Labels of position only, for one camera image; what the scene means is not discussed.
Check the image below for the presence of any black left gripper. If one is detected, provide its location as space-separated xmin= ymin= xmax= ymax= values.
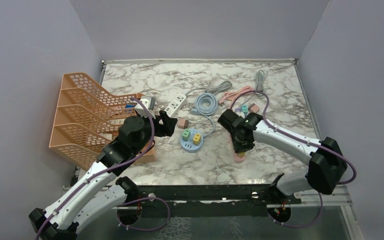
xmin=132 ymin=110 xmax=178 ymax=155

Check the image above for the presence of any green charger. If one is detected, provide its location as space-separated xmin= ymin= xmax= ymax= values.
xmin=181 ymin=128 xmax=191 ymax=142

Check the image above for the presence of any teal charger adapter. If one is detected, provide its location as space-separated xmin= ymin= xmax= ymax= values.
xmin=241 ymin=104 xmax=249 ymax=116

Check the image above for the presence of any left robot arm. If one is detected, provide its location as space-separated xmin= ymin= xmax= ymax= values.
xmin=28 ymin=98 xmax=178 ymax=240

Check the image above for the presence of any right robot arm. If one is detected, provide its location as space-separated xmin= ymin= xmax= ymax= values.
xmin=217 ymin=108 xmax=357 ymax=204

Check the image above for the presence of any brown pink small charger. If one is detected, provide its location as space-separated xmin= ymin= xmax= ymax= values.
xmin=177 ymin=118 xmax=189 ymax=129

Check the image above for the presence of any white power strip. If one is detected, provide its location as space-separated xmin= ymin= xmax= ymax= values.
xmin=164 ymin=93 xmax=187 ymax=118

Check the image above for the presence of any blue round power socket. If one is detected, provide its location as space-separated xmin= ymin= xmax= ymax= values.
xmin=179 ymin=128 xmax=204 ymax=153

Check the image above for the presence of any pink power strip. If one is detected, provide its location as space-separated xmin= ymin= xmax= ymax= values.
xmin=227 ymin=133 xmax=245 ymax=163

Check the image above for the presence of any orange plastic file organizer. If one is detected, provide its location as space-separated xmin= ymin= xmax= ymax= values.
xmin=49 ymin=72 xmax=143 ymax=170

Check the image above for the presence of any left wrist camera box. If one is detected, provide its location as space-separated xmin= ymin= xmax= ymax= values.
xmin=134 ymin=95 xmax=156 ymax=119

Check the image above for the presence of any light blue coiled cable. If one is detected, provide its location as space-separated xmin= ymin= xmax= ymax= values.
xmin=190 ymin=92 xmax=219 ymax=138

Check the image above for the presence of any pink coiled cable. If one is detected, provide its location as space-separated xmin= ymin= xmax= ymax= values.
xmin=218 ymin=86 xmax=256 ymax=105

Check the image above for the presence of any grey coiled cable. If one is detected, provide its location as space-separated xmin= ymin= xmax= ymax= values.
xmin=185 ymin=80 xmax=233 ymax=97

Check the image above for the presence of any grey cable bundle far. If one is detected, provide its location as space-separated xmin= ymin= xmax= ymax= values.
xmin=254 ymin=69 xmax=268 ymax=94

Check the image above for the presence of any black metal base rail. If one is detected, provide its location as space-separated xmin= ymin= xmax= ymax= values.
xmin=116 ymin=184 xmax=302 ymax=219

